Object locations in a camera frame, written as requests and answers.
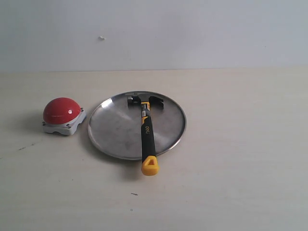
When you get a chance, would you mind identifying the black yellow claw hammer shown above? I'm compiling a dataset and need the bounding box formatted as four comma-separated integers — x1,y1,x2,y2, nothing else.
127,92,164,176

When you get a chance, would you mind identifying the red dome push button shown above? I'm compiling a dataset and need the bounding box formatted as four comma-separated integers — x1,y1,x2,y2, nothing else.
42,97,86,136

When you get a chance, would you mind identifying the round steel plate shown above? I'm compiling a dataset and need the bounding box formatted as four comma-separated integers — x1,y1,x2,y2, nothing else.
88,91,186,160

